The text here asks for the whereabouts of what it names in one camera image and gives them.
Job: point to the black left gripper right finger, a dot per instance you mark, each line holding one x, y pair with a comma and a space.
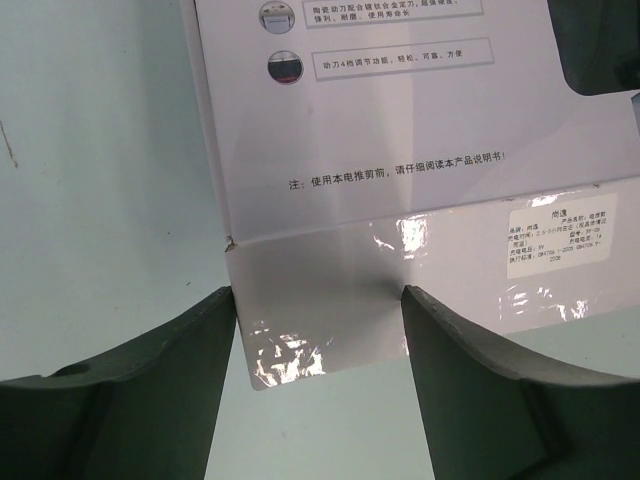
493, 409

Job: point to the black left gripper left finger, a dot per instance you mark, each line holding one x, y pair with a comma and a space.
146, 409

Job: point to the white box with black tray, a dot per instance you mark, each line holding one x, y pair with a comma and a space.
358, 147

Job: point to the silver black hair clipper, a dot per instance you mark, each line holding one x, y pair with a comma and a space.
598, 44

